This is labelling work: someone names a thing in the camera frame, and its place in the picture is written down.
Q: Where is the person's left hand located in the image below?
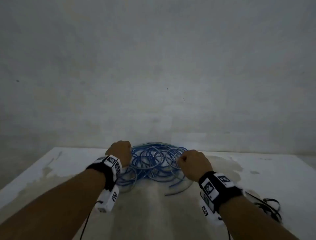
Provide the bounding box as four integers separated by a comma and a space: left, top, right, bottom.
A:
105, 140, 132, 168

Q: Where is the person's right hand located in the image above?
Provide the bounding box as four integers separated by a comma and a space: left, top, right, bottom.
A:
176, 149, 214, 183

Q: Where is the pile of blue tubing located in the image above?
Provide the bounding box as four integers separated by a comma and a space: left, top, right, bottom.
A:
116, 141, 192, 197

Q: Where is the bundle of black cable ties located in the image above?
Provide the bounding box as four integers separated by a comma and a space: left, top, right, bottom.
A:
253, 197, 282, 223

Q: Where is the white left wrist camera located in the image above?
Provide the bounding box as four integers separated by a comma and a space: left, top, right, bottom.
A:
95, 185, 120, 213

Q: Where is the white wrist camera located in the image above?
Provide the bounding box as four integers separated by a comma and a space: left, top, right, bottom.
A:
200, 192, 224, 226
95, 185, 120, 213

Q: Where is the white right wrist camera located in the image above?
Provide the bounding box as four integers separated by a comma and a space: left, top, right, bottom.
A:
200, 192, 224, 226

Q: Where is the black left camera cord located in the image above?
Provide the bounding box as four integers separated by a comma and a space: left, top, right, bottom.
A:
79, 200, 103, 240

